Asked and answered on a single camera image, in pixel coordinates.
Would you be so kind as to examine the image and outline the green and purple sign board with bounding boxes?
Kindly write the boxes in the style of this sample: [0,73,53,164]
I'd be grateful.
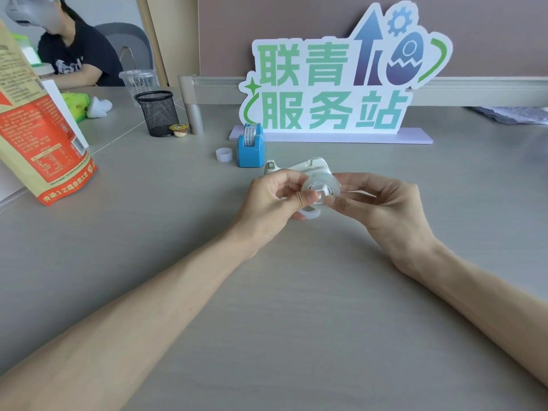
[238,0,454,134]

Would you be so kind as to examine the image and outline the lavender sign base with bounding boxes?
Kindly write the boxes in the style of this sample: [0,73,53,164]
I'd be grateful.
[229,126,434,145]

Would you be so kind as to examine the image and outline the white tape dispenser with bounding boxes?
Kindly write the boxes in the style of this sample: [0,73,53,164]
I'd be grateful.
[264,157,343,220]

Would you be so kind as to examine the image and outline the white crumpled tissue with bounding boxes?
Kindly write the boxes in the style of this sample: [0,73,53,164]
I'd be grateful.
[86,96,114,119]

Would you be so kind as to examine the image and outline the clear tape roll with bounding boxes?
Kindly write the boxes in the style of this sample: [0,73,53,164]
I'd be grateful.
[301,175,342,207]

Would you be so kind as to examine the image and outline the black mesh pen holder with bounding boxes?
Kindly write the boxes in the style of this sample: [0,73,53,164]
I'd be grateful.
[134,90,180,138]

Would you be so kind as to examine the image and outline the orange snack bag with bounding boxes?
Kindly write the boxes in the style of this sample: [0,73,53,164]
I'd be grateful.
[0,19,98,207]

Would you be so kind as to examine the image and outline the grey office chair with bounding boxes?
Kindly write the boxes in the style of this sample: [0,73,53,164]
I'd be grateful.
[94,22,154,71]

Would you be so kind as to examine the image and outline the clear plastic bag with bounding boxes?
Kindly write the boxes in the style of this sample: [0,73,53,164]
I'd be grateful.
[470,105,548,126]

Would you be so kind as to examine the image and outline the white headset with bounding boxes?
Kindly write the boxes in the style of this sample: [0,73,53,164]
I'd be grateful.
[5,0,59,26]

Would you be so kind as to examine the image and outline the person's left hand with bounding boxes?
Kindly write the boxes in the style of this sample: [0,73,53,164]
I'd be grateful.
[231,169,322,250]

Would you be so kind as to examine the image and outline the green box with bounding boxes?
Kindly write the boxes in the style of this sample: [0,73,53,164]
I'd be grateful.
[12,33,43,67]

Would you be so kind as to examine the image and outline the person's right forearm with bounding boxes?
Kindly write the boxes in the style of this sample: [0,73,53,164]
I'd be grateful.
[393,239,548,389]

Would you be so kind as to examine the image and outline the blue tape dispenser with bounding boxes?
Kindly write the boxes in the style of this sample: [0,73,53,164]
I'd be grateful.
[237,122,266,168]

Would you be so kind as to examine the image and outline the clear plastic cup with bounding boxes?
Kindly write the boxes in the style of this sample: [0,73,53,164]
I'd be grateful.
[118,68,159,108]

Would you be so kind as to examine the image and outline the person's left forearm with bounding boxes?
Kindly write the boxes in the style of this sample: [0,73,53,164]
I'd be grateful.
[0,227,258,411]

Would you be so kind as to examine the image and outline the person's right hand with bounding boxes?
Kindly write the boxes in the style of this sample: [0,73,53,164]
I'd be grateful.
[323,172,438,275]

